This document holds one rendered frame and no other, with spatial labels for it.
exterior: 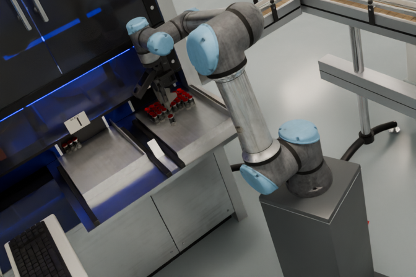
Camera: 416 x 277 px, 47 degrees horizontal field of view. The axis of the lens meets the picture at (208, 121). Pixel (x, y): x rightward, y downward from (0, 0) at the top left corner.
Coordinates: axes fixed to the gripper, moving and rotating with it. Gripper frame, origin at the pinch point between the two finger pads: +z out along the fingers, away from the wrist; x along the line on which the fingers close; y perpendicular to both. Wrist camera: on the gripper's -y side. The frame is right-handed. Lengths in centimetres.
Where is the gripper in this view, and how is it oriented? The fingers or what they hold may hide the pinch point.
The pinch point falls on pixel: (164, 106)
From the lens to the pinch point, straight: 181.1
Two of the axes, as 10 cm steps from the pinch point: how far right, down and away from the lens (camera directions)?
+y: 8.0, -5.2, 3.1
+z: 2.8, 7.7, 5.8
